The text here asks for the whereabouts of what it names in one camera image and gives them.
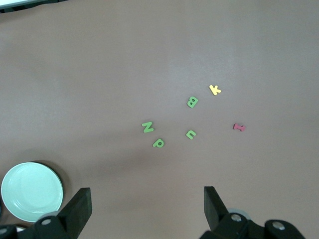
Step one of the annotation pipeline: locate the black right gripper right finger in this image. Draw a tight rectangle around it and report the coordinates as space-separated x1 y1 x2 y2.
199 186 306 239

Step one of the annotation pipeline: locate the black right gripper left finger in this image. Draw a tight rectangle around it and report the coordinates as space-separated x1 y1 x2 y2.
0 188 92 239

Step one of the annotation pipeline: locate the green foam letter N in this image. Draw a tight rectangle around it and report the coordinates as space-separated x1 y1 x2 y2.
141 121 155 133

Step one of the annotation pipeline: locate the green foam letter B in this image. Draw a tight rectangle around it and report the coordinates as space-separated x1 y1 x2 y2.
186 96 199 109

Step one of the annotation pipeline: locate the light green round plate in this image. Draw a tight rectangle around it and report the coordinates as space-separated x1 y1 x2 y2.
0 162 64 223

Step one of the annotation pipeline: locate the yellow foam letter K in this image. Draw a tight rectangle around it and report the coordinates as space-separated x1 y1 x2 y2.
208 84 222 96

